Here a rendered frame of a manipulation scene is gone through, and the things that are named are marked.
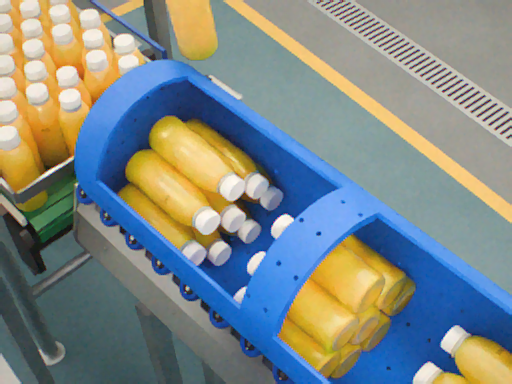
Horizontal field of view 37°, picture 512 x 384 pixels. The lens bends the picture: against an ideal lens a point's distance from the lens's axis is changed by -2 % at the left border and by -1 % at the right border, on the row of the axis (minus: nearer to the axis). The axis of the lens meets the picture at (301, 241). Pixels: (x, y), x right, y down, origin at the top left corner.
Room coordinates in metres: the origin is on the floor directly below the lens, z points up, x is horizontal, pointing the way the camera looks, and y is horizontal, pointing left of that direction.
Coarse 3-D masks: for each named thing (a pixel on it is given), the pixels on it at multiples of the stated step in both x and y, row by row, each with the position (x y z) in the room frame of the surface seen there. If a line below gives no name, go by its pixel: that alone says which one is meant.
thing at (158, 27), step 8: (144, 0) 1.53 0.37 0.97; (152, 0) 1.51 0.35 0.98; (160, 0) 1.53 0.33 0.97; (152, 8) 1.51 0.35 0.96; (160, 8) 1.53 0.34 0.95; (152, 16) 1.52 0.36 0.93; (160, 16) 1.52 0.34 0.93; (152, 24) 1.52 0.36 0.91; (160, 24) 1.52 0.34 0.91; (152, 32) 1.52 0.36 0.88; (160, 32) 1.52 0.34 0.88; (168, 32) 1.54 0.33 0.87; (160, 40) 1.52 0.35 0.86; (168, 40) 1.53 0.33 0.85; (168, 48) 1.53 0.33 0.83; (168, 56) 1.53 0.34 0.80
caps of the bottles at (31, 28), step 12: (0, 0) 1.37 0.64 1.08; (60, 0) 1.39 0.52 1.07; (0, 12) 1.35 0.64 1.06; (24, 12) 1.33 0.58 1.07; (36, 12) 1.34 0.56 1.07; (60, 12) 1.33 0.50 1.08; (0, 24) 1.29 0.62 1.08; (24, 24) 1.29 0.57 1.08; (36, 24) 1.29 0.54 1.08; (0, 36) 1.25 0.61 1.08; (36, 36) 1.27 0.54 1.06; (0, 48) 1.22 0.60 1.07
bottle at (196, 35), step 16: (176, 0) 1.00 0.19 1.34; (192, 0) 1.00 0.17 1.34; (208, 0) 1.02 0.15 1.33; (176, 16) 1.00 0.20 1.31; (192, 16) 1.00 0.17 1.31; (208, 16) 1.02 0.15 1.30; (176, 32) 1.01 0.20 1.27; (192, 32) 1.00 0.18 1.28; (208, 32) 1.02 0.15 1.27; (192, 48) 1.01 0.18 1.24; (208, 48) 1.02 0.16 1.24
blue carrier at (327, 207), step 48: (144, 96) 0.91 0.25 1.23; (192, 96) 1.04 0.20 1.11; (96, 144) 0.85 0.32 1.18; (144, 144) 0.96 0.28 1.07; (240, 144) 0.98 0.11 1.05; (288, 144) 0.82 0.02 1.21; (96, 192) 0.82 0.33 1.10; (288, 192) 0.89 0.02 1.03; (336, 192) 0.72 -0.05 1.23; (144, 240) 0.74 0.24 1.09; (240, 240) 0.84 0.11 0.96; (288, 240) 0.64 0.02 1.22; (336, 240) 0.63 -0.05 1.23; (384, 240) 0.76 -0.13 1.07; (432, 240) 0.66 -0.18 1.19; (192, 288) 0.66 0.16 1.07; (240, 288) 0.73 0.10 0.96; (288, 288) 0.58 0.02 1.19; (432, 288) 0.68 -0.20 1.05; (480, 288) 0.57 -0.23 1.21; (432, 336) 0.63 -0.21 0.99
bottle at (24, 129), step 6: (18, 114) 1.05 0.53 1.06; (12, 120) 1.03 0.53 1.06; (18, 120) 1.04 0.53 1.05; (24, 120) 1.05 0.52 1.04; (0, 126) 1.02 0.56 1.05; (18, 126) 1.03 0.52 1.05; (24, 126) 1.03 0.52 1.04; (30, 126) 1.05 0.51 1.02; (18, 132) 1.02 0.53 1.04; (24, 132) 1.03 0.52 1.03; (30, 132) 1.04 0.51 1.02; (24, 138) 1.02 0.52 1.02; (30, 138) 1.03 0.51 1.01; (30, 144) 1.03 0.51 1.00; (36, 144) 1.05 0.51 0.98; (36, 150) 1.04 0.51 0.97; (36, 156) 1.03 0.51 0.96; (42, 162) 1.05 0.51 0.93; (42, 168) 1.04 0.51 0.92
